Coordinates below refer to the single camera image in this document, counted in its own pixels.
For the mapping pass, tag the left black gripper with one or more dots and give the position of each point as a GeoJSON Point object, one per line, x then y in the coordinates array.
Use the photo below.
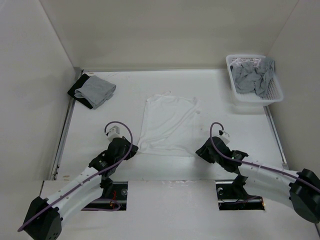
{"type": "Point", "coordinates": [133, 151]}

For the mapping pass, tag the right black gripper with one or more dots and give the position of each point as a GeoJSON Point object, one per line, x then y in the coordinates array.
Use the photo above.
{"type": "Point", "coordinates": [202, 152]}

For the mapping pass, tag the white tank top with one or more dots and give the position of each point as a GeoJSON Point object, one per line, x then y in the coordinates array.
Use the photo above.
{"type": "Point", "coordinates": [170, 126]}

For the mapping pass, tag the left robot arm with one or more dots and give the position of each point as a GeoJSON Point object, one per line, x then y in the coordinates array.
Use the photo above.
{"type": "Point", "coordinates": [46, 217]}

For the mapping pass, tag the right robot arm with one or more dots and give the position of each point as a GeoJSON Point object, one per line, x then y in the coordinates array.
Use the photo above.
{"type": "Point", "coordinates": [298, 190]}

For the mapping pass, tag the folded grey tank top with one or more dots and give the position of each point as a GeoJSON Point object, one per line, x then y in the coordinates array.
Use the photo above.
{"type": "Point", "coordinates": [96, 91]}

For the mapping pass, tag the folded black tank top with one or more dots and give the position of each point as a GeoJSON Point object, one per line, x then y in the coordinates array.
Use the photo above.
{"type": "Point", "coordinates": [77, 85]}

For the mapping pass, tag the crumpled grey tank top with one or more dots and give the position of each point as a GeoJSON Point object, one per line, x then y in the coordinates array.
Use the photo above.
{"type": "Point", "coordinates": [249, 79]}

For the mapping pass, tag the pale pink tank top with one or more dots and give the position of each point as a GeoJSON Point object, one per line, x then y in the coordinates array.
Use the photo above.
{"type": "Point", "coordinates": [254, 61]}

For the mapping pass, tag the white front cover board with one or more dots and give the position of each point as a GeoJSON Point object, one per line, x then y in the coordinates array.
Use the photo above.
{"type": "Point", "coordinates": [186, 210]}

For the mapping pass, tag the white plastic basket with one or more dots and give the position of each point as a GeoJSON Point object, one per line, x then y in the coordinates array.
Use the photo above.
{"type": "Point", "coordinates": [274, 91]}

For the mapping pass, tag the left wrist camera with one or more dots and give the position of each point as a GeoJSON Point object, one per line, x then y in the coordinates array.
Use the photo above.
{"type": "Point", "coordinates": [112, 133]}

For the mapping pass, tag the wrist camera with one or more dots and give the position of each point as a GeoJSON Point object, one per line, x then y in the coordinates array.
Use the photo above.
{"type": "Point", "coordinates": [224, 136]}
{"type": "Point", "coordinates": [112, 133]}

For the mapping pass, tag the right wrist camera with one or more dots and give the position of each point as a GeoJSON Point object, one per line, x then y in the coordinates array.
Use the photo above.
{"type": "Point", "coordinates": [224, 136]}

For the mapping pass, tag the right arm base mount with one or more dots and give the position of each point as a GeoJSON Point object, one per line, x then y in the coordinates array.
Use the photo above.
{"type": "Point", "coordinates": [231, 196]}

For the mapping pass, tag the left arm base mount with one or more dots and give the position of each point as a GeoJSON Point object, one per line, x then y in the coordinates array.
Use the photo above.
{"type": "Point", "coordinates": [114, 197]}

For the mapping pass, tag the right aluminium table rail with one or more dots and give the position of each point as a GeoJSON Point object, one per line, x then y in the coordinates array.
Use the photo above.
{"type": "Point", "coordinates": [276, 136]}

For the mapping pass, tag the aluminium table rail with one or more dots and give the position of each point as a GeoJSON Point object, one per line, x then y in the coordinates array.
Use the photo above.
{"type": "Point", "coordinates": [55, 163]}
{"type": "Point", "coordinates": [276, 136]}

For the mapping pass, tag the left aluminium table rail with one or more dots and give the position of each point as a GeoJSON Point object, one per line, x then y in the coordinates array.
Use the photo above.
{"type": "Point", "coordinates": [55, 163]}

